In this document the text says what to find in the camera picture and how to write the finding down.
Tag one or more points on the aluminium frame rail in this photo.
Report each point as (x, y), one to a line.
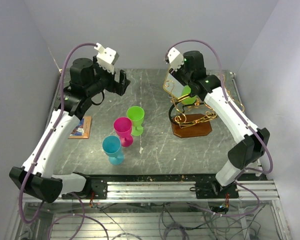
(143, 192)

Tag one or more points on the gold wire glass rack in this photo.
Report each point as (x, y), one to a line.
(190, 125)

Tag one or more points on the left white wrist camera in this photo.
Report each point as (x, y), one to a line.
(106, 58)

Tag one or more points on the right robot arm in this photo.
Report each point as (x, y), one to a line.
(189, 70)

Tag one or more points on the green wine glass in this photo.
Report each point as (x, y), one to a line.
(136, 114)
(187, 99)

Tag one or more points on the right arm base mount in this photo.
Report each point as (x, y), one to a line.
(207, 187)

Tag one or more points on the gold framed mirror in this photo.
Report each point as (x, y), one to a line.
(172, 86)

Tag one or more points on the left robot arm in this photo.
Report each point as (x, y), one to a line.
(88, 77)

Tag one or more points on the orange picture card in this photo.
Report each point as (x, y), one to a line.
(82, 131)

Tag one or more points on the pink wine glass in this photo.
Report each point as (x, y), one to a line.
(123, 128)

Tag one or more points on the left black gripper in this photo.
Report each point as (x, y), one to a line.
(113, 87)

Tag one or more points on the blue wine glass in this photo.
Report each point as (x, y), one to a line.
(113, 149)

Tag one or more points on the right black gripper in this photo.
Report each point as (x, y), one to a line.
(176, 74)

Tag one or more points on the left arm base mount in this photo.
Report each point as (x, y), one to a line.
(96, 187)

